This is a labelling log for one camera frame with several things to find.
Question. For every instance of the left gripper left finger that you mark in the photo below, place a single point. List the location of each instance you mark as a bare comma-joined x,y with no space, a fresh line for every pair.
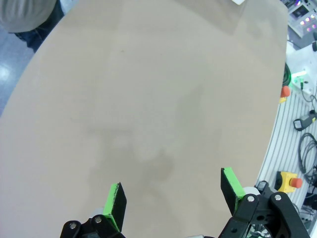
116,205

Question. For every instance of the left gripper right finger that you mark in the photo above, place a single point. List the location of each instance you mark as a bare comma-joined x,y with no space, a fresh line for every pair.
255,215

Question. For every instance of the yellow emergency stop box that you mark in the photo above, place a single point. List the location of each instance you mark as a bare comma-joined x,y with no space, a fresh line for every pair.
287,181

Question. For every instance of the grey control box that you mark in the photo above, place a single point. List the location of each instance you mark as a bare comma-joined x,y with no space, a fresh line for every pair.
303,17

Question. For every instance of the grey slotted mounting plate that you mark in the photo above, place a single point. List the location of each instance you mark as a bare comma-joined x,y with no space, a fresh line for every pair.
284,138

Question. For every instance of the black power adapter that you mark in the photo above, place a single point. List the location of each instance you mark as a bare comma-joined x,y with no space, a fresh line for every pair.
303,122

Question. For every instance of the red button on yellow base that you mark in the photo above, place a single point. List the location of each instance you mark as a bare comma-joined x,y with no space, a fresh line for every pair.
285,92

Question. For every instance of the green lit device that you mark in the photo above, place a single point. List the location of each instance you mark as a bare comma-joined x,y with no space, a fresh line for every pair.
298,75

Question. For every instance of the person's blue jeans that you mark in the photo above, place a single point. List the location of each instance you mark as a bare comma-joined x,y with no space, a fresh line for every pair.
39,34

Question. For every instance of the person's beige sweater torso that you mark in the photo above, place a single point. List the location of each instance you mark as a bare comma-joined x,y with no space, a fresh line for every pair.
24,12

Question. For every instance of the white plastic storage bin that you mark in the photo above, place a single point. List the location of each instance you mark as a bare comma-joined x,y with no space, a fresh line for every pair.
238,1

